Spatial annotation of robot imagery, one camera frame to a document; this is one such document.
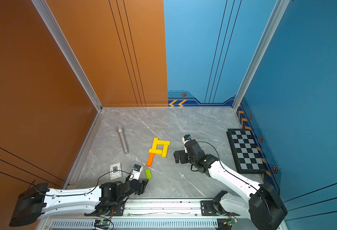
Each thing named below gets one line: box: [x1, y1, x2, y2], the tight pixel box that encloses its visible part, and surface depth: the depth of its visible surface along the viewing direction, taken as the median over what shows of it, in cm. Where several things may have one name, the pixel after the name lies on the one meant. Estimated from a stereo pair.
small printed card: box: [109, 161, 122, 181], surface depth 87 cm
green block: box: [145, 168, 152, 180], surface depth 86 cm
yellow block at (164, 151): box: [161, 144, 169, 159], surface depth 96 cm
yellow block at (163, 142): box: [157, 139, 171, 146], surface depth 99 cm
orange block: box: [146, 152, 155, 168], surface depth 93 cm
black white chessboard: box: [226, 128, 267, 174], surface depth 93 cm
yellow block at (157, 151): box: [148, 148, 163, 155], surface depth 96 cm
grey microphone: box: [116, 125, 129, 155], surface depth 101 cm
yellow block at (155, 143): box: [151, 137, 159, 150], surface depth 99 cm
